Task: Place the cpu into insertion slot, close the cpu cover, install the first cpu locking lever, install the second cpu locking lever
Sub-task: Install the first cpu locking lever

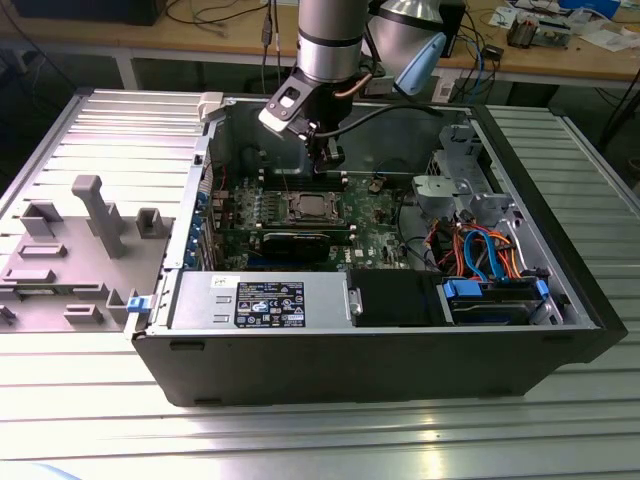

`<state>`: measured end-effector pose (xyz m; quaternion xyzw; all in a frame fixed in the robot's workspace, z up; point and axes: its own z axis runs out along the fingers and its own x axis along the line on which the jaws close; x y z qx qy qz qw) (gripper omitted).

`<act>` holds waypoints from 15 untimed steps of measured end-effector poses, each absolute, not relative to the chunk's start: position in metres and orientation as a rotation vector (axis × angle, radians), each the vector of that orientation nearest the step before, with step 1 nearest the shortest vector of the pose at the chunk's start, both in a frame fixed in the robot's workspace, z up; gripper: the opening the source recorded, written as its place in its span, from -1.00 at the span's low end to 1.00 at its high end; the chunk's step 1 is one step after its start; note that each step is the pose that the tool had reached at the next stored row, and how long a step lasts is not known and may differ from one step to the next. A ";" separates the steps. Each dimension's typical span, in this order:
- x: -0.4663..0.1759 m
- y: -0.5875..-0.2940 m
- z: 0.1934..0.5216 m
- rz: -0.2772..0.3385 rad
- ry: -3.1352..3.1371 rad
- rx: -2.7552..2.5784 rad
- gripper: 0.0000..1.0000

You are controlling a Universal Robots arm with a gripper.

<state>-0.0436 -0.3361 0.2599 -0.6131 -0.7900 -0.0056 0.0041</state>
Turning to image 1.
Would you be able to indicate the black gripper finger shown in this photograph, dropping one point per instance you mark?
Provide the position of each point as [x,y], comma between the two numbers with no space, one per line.
[317,152]
[332,152]

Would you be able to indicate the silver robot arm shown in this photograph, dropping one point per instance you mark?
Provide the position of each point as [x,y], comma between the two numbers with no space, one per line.
[330,50]

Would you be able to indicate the CPU socket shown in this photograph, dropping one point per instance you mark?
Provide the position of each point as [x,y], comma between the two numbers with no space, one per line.
[291,220]

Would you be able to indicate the blue slot retention clip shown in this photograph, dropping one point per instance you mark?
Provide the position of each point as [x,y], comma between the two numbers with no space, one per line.
[199,220]
[193,245]
[190,260]
[202,198]

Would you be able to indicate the round coin cell battery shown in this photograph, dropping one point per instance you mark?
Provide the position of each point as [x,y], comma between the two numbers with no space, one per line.
[375,185]

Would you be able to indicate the black graphics card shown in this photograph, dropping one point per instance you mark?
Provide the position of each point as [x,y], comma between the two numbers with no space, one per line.
[295,245]

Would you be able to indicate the green motherboard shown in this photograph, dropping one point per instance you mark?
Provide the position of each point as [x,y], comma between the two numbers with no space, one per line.
[372,240]

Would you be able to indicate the white label card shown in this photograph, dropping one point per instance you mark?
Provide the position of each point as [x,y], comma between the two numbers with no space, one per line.
[444,90]

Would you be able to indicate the silver metal disk bay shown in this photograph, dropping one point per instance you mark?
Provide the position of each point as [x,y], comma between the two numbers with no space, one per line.
[440,192]

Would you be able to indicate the black plastic shroud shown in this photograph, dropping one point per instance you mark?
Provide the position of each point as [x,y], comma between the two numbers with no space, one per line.
[395,300]

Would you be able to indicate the small black adapter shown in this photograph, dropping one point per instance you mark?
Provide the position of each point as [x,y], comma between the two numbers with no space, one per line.
[492,52]

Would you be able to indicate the silver power supply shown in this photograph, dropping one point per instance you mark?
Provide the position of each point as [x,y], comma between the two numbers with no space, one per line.
[200,300]

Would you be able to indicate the hard disk in blue carrier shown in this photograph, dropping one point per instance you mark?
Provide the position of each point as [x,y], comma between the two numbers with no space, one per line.
[462,290]

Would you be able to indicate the wooden desk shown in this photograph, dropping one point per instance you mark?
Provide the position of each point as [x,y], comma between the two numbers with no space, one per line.
[150,40]

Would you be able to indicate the metal heatsink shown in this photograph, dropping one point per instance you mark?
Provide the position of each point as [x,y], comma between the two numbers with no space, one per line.
[522,32]

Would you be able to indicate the black PC case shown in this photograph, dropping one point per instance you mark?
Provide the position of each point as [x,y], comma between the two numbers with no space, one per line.
[350,370]

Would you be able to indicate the grey electronic device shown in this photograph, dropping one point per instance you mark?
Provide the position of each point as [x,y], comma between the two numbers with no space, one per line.
[552,35]

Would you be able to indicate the blue case latch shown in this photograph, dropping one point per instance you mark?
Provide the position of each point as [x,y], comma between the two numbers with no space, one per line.
[137,305]

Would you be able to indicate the grey parts rack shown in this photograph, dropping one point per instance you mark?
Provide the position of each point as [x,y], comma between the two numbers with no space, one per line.
[75,280]

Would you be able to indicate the black box on desk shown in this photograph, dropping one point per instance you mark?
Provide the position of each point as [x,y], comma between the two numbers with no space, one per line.
[75,10]

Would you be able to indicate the white paper sheet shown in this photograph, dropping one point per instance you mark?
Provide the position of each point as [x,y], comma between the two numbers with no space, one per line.
[605,40]

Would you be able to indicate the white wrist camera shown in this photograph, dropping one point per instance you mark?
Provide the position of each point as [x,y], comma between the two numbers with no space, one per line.
[275,117]

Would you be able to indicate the small silver bracket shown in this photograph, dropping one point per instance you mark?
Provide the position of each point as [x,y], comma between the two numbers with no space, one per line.
[355,300]

